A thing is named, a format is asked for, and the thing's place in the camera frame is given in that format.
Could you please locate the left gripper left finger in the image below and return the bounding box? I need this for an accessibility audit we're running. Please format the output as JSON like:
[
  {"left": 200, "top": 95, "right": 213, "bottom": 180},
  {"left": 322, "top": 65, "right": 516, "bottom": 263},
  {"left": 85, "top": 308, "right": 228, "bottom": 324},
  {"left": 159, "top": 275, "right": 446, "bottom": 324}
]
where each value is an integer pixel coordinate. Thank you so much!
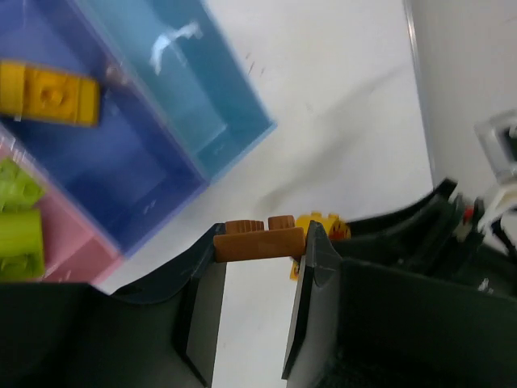
[{"left": 1, "top": 224, "right": 226, "bottom": 387}]

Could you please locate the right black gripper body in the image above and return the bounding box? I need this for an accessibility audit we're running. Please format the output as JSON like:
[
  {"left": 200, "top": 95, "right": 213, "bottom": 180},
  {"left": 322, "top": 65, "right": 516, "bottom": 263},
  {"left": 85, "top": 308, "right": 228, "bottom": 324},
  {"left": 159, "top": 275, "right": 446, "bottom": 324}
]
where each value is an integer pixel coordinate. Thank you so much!
[{"left": 343, "top": 178, "right": 516, "bottom": 297}]

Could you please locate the lime lego pair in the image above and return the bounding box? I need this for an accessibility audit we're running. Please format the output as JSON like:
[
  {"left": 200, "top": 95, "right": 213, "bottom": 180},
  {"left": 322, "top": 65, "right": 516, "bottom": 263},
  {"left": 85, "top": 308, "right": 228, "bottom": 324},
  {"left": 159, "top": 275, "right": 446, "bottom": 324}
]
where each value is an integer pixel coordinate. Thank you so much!
[{"left": 1, "top": 158, "right": 44, "bottom": 212}]

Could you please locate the yellow lego brick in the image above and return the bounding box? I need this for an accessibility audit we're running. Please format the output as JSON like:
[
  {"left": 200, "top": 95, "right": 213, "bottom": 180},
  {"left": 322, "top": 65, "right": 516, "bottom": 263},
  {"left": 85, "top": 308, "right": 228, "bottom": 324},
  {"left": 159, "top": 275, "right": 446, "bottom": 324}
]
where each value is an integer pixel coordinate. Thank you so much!
[{"left": 1, "top": 60, "right": 100, "bottom": 127}]

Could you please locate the yellow oval lego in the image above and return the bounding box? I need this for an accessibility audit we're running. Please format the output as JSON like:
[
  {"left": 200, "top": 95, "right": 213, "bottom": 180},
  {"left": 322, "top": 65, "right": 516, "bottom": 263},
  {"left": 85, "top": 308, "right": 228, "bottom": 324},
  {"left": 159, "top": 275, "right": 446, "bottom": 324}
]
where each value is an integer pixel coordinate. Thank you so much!
[{"left": 289, "top": 212, "right": 351, "bottom": 280}]

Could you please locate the dark blue bin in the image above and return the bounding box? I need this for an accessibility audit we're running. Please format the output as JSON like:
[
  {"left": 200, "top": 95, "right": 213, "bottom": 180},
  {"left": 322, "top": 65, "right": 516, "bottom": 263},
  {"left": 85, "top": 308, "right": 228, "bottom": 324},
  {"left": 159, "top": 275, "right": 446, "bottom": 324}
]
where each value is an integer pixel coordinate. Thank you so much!
[{"left": 1, "top": 1, "right": 204, "bottom": 255}]

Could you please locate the small pink bin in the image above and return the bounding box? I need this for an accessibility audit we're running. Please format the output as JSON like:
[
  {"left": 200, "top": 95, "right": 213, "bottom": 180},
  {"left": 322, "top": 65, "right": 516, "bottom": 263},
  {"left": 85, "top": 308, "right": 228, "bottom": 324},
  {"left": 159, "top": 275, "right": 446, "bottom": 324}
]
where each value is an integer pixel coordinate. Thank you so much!
[{"left": 1, "top": 128, "right": 123, "bottom": 285}]

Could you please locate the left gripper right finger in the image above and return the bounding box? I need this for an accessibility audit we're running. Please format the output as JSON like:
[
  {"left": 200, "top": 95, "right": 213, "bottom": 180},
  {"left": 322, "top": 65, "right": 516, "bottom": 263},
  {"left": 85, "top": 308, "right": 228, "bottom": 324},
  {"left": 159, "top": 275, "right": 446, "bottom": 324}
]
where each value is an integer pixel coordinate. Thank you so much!
[{"left": 282, "top": 222, "right": 516, "bottom": 387}]

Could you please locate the lime sloped lego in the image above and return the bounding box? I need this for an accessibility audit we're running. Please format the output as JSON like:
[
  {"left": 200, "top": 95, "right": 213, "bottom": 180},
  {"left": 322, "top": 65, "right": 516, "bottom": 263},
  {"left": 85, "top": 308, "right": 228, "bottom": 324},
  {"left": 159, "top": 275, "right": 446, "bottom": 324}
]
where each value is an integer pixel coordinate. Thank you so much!
[{"left": 1, "top": 209, "right": 45, "bottom": 282}]

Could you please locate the light blue bin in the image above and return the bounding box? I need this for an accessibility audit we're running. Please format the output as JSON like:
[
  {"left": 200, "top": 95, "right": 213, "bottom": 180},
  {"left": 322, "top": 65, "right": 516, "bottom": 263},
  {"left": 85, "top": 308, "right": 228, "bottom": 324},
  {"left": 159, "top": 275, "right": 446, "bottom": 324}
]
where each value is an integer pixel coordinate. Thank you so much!
[{"left": 78, "top": 1, "right": 275, "bottom": 180}]

